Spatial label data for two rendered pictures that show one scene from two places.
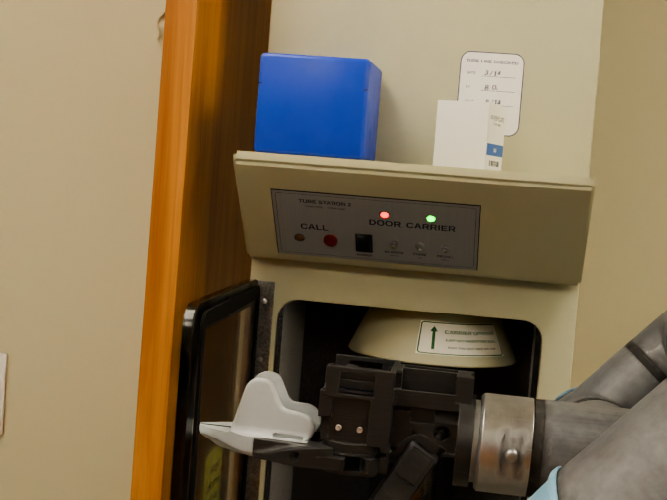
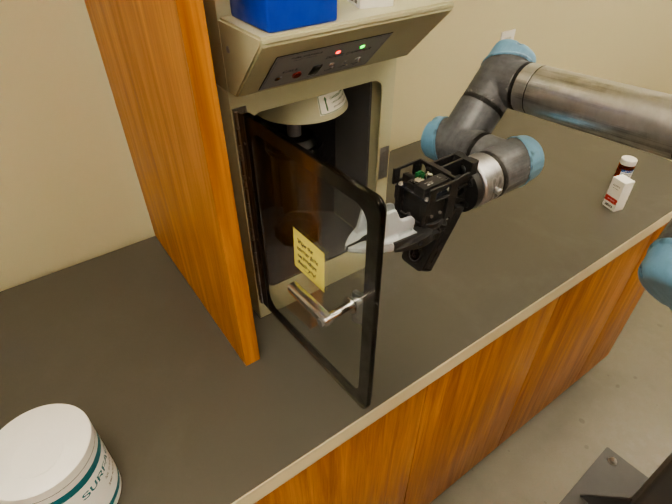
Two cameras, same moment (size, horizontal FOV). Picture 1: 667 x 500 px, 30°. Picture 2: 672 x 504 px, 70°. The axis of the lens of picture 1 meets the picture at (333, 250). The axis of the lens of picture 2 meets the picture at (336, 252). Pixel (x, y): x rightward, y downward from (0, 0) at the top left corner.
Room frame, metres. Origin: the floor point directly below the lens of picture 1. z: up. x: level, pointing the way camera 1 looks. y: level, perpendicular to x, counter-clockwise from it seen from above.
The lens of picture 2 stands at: (0.64, 0.43, 1.67)
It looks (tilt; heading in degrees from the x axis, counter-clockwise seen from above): 40 degrees down; 316
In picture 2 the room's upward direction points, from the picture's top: straight up
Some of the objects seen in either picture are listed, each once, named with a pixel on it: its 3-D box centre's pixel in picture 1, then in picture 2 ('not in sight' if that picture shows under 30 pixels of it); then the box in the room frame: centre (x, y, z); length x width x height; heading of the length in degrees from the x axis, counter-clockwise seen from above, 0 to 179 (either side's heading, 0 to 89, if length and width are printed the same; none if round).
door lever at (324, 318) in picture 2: not in sight; (320, 299); (0.99, 0.13, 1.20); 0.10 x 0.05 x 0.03; 175
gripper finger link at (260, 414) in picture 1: (256, 415); (386, 229); (0.95, 0.05, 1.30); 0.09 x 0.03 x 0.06; 84
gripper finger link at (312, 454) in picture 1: (311, 449); (413, 232); (0.94, 0.00, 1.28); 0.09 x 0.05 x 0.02; 84
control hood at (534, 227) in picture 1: (411, 218); (342, 46); (1.15, -0.07, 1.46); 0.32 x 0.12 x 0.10; 82
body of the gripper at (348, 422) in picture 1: (395, 422); (435, 194); (0.95, -0.06, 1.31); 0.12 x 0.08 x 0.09; 84
